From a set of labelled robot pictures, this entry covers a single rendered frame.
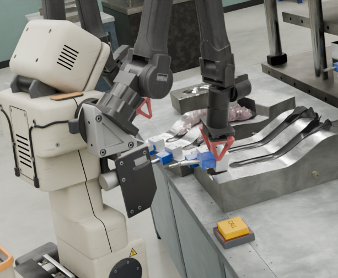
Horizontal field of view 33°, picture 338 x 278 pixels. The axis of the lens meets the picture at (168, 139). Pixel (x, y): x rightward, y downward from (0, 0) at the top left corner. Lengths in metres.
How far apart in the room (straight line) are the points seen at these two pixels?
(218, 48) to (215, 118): 0.19
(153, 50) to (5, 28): 7.44
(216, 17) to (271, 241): 0.55
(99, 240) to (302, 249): 0.49
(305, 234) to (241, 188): 0.23
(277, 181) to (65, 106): 0.62
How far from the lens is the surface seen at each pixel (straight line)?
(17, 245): 3.40
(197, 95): 2.33
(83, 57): 1.31
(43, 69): 1.28
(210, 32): 1.37
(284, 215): 1.49
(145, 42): 1.24
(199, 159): 1.53
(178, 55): 6.19
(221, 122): 1.47
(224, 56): 1.40
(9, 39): 8.64
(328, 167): 1.62
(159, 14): 1.24
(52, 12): 1.60
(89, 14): 1.65
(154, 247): 2.99
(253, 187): 1.54
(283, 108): 1.98
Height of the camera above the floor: 1.55
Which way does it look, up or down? 21 degrees down
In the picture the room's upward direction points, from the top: 11 degrees counter-clockwise
